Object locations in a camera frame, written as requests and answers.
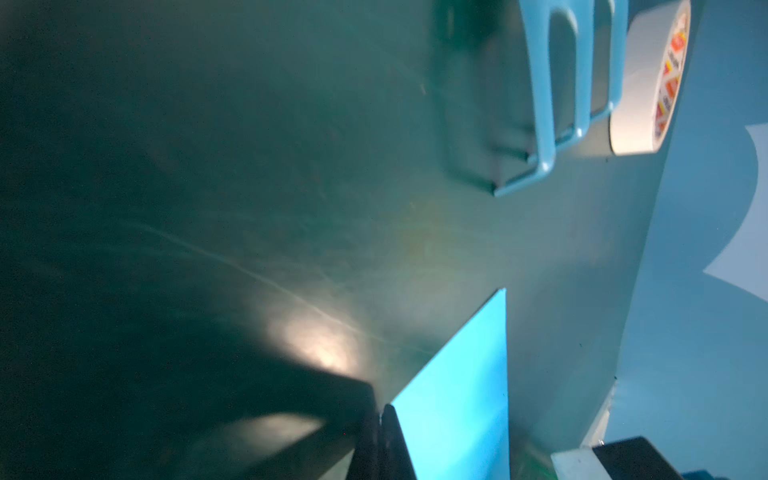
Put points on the blue garden fork wooden handle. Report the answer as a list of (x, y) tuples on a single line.
[(576, 53)]

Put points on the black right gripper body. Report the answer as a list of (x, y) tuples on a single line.
[(635, 459)]

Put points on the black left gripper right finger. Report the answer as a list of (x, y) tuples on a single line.
[(395, 461)]

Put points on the white double-sided tape roll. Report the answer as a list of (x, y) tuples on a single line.
[(657, 44)]

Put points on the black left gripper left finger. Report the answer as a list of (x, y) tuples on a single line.
[(364, 464)]

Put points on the cyan paper sheet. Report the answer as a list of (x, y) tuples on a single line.
[(454, 413)]

